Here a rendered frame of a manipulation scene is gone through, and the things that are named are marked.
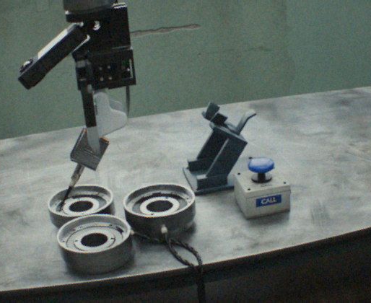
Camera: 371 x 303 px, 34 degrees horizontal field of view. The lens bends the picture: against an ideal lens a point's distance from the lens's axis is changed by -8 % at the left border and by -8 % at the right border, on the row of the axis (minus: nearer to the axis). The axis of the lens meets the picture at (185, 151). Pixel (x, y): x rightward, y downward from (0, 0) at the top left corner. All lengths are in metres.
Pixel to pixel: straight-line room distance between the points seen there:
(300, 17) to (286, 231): 1.83
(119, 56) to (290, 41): 1.85
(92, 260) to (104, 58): 0.27
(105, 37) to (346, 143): 0.53
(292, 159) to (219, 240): 0.29
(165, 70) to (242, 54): 0.32
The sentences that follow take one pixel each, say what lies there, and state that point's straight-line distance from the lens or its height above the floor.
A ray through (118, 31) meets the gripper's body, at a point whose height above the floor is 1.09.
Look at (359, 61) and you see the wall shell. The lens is 2.83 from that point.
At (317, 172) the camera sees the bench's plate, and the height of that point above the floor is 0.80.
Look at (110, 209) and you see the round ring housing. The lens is 0.95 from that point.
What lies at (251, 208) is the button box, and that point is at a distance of 0.95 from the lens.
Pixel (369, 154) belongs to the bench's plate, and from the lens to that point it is 1.16.
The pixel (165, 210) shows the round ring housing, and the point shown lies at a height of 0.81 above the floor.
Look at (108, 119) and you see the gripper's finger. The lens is 0.89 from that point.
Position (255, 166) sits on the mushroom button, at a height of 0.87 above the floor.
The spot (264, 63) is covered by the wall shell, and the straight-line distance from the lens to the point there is 2.66.
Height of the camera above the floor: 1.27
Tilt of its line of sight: 23 degrees down
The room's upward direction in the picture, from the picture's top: 5 degrees counter-clockwise
